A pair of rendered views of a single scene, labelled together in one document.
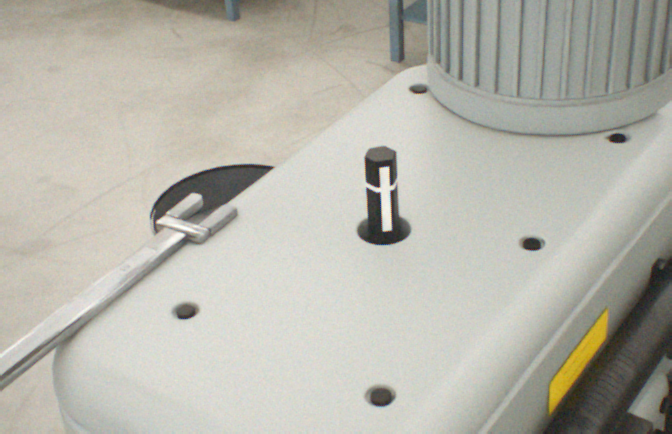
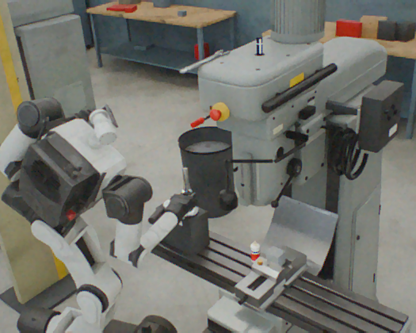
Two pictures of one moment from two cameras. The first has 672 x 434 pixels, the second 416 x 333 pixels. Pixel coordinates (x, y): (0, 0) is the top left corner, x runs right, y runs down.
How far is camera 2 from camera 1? 1.18 m
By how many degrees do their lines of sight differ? 6
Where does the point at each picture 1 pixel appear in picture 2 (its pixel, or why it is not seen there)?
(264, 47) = not seen: hidden behind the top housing
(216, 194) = (200, 137)
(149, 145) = (170, 132)
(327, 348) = (248, 65)
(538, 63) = (291, 26)
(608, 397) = (301, 84)
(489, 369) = (277, 68)
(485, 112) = (281, 39)
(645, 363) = (310, 82)
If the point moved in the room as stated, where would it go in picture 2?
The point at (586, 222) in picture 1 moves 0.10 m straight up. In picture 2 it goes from (299, 53) to (299, 24)
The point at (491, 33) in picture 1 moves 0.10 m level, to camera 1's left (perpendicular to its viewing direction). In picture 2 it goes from (283, 21) to (254, 22)
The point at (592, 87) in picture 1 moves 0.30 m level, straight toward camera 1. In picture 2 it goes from (303, 32) to (289, 58)
